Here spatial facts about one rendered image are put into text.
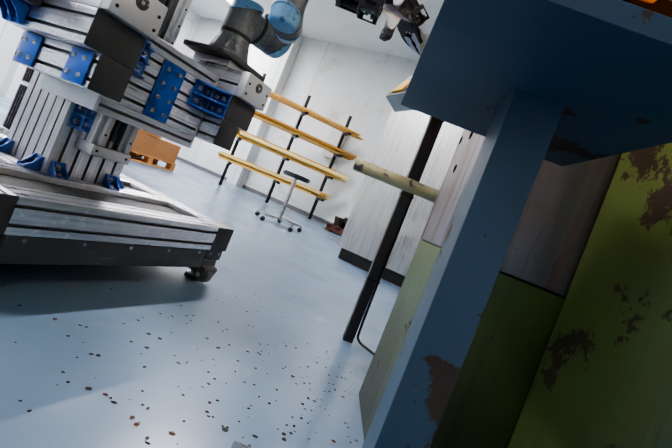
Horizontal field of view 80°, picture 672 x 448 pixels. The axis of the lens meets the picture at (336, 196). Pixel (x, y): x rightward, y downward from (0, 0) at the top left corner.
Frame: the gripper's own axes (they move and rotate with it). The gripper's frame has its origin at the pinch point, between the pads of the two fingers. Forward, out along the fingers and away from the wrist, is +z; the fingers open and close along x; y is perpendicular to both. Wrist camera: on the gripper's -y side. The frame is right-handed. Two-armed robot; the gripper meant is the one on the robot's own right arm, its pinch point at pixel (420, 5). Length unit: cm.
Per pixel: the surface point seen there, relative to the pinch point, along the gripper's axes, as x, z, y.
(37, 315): 9, -52, 100
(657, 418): 48, 45, 62
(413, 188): -35, 21, 39
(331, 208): -723, -6, 67
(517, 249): 22, 34, 48
